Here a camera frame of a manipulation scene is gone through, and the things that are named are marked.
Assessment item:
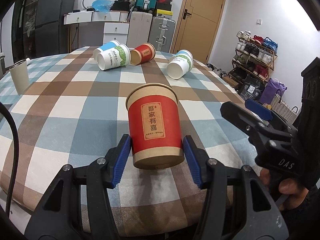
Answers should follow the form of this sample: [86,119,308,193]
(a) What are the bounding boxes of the red paper cup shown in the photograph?
[126,83,184,170]
[130,43,156,65]

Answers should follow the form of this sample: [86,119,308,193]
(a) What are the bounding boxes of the right white green paper cup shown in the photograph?
[166,54,194,80]

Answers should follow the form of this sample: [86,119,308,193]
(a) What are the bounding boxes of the white green paper cup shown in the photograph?
[166,54,194,80]
[97,44,131,71]

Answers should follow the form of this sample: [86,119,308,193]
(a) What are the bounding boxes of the right blue white paper cup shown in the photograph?
[175,49,194,63]

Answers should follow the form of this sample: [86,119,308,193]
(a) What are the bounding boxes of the blue white paper cup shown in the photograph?
[175,49,194,63]
[93,40,120,62]

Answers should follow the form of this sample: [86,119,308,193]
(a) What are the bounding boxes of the left white green paper cup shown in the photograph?
[97,44,131,71]

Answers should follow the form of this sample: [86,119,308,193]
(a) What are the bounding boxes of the left blue white paper cup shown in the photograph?
[93,40,120,62]

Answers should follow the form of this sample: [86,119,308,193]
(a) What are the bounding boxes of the right hand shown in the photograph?
[259,167,309,210]

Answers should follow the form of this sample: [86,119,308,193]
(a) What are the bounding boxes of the purple bag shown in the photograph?
[259,78,287,105]

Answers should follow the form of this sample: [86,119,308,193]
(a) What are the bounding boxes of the shoe rack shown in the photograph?
[229,30,278,84]

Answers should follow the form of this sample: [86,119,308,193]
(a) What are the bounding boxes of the plaid tablecloth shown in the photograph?
[1,47,257,236]

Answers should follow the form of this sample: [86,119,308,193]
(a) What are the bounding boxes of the wooden door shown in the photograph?
[170,0,226,63]

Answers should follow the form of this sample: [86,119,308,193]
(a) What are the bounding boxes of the silver suitcase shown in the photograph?
[148,16,176,53]

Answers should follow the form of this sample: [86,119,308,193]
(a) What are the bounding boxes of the stacked shoe boxes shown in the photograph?
[153,0,173,16]

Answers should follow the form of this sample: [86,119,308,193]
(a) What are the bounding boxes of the beige tumbler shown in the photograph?
[9,60,30,95]

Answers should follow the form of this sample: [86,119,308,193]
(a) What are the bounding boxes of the beige suitcase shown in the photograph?
[126,11,152,48]

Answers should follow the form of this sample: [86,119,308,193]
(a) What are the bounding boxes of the white drawer desk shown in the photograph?
[63,10,129,52]

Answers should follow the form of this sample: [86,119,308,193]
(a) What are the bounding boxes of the black bag on desk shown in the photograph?
[111,0,135,11]

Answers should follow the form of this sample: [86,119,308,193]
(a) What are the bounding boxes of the blue plastic bag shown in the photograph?
[92,0,114,13]

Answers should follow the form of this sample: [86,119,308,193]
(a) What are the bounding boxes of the black glass cabinet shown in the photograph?
[11,0,38,62]

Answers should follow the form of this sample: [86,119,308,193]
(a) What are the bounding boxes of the black refrigerator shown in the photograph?
[35,0,75,57]

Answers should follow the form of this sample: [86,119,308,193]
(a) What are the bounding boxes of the black cable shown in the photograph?
[0,102,20,221]

